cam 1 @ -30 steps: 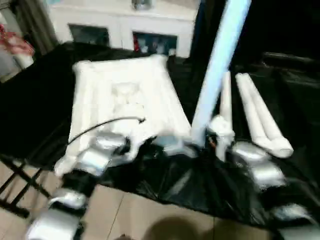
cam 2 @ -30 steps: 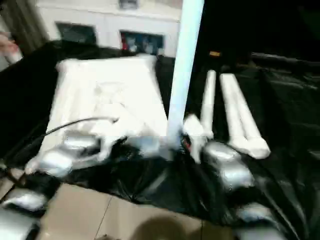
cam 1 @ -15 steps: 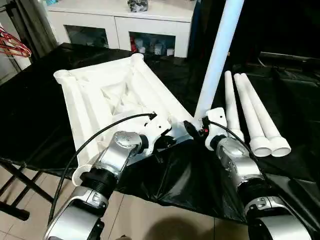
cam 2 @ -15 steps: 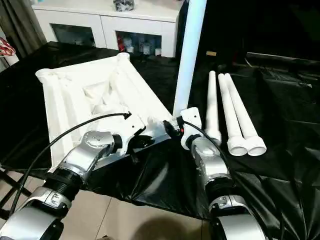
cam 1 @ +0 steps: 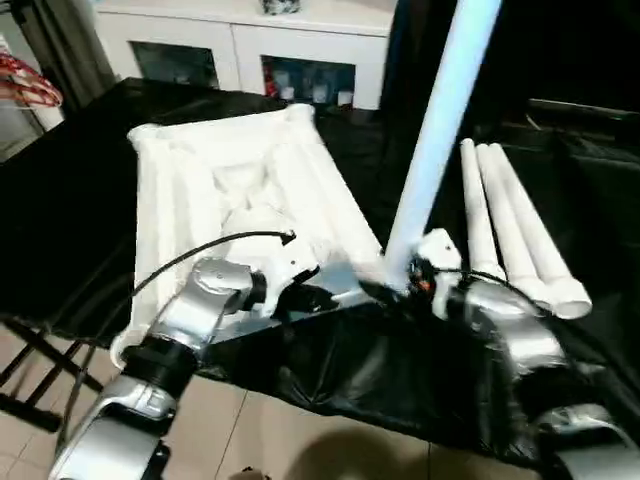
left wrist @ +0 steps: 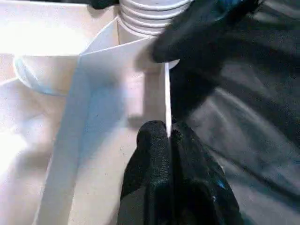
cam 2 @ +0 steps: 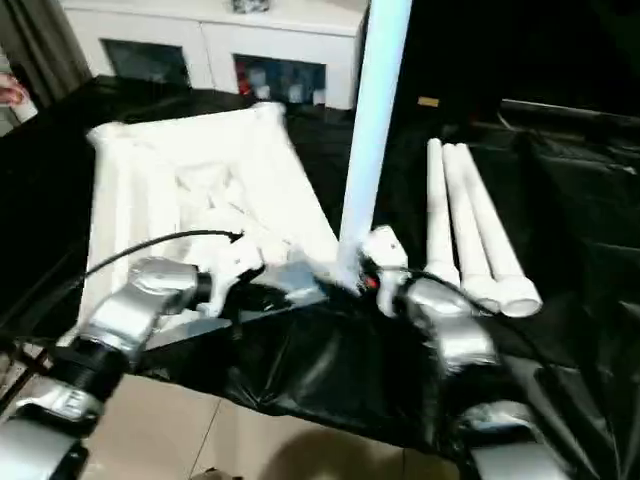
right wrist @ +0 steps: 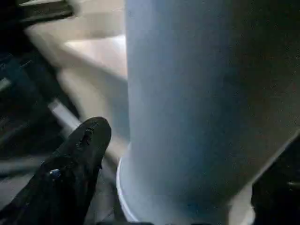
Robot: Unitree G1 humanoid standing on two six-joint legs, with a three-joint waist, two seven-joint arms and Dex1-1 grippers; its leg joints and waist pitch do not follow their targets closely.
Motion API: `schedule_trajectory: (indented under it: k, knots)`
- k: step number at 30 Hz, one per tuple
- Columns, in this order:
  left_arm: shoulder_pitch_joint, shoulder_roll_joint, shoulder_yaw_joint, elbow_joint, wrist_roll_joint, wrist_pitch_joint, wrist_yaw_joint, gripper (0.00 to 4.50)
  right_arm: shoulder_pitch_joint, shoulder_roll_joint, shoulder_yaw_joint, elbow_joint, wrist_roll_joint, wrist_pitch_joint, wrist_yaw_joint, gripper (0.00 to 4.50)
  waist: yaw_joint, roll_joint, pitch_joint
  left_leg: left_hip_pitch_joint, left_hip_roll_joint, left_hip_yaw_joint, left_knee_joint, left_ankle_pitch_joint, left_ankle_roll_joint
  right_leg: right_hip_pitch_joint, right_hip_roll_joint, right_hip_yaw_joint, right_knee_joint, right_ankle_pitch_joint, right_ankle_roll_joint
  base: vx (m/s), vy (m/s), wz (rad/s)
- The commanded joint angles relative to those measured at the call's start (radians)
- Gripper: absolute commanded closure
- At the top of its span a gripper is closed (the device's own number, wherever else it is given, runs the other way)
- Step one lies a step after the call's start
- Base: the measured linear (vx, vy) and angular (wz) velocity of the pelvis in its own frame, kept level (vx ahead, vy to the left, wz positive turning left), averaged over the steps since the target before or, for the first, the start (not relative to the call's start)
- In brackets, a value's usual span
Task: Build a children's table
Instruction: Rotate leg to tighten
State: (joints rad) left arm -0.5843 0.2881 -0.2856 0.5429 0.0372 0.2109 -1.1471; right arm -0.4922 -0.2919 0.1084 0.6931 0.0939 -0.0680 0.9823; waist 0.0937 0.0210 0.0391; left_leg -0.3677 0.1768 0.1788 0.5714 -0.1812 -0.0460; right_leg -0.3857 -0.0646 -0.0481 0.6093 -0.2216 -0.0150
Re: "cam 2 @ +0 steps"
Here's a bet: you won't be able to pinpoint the white plastic table leg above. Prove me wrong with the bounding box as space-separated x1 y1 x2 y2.
425 138 462 291
455 143 544 319
335 0 414 283
443 143 503 313

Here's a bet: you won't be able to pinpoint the dark object on cabinet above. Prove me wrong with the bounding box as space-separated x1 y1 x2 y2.
232 0 273 15

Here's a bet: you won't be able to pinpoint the white plastic table top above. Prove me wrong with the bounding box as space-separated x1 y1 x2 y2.
75 100 347 347

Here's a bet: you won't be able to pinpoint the white cabinet with glass doors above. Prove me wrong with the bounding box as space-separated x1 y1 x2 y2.
60 0 371 109

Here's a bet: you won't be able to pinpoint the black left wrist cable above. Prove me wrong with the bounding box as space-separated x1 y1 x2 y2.
0 229 245 336

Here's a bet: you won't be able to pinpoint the black plastic mat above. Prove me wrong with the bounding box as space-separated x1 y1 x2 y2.
0 78 640 456

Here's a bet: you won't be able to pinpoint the red clothes hangers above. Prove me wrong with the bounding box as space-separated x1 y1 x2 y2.
0 75 31 107

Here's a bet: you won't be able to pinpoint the large black screen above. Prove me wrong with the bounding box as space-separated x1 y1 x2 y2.
385 0 640 121

